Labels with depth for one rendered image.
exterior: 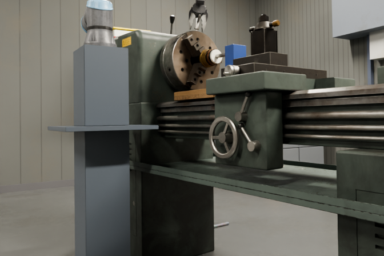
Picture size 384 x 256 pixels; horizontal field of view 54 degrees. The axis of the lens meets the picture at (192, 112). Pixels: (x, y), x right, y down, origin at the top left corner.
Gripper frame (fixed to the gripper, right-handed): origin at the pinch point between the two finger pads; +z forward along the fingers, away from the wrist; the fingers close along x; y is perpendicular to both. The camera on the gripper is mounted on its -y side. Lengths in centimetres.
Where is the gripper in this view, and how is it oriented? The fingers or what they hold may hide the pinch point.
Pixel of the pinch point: (196, 28)
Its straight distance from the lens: 211.7
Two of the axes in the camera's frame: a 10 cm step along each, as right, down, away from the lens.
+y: -0.8, 1.1, 9.9
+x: -9.9, -1.4, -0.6
